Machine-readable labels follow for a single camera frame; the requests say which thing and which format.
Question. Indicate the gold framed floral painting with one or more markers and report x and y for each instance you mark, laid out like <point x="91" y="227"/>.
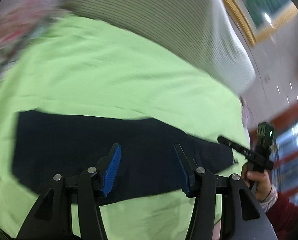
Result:
<point x="258" y="19"/>

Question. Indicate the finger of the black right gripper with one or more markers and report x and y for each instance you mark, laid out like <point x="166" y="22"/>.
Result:
<point x="233" y="145"/>

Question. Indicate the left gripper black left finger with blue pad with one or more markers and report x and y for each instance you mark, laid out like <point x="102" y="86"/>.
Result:
<point x="68" y="208"/>

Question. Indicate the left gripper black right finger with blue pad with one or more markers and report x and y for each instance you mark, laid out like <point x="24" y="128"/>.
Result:
<point x="242" y="215"/>

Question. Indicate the red wooden glass cabinet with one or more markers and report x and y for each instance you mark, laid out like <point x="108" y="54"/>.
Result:
<point x="285" y="153"/>

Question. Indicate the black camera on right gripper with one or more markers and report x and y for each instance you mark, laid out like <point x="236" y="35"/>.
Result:
<point x="265" y="135"/>

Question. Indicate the floral patterned quilt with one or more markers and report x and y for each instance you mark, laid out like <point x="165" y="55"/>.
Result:
<point x="20" y="22"/>

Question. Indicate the striped white headboard cushion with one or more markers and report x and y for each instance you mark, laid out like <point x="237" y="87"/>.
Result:
<point x="198" y="31"/>

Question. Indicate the dark navy fleece pants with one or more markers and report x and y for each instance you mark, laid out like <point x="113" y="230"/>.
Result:
<point x="142" y="161"/>

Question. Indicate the person's right hand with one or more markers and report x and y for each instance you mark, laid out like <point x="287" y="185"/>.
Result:
<point x="264" y="185"/>

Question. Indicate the red sleeved right forearm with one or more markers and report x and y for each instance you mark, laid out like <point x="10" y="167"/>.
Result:
<point x="282" y="214"/>

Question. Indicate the light green bed sheet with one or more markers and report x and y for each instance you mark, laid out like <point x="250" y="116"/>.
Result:
<point x="86" y="67"/>

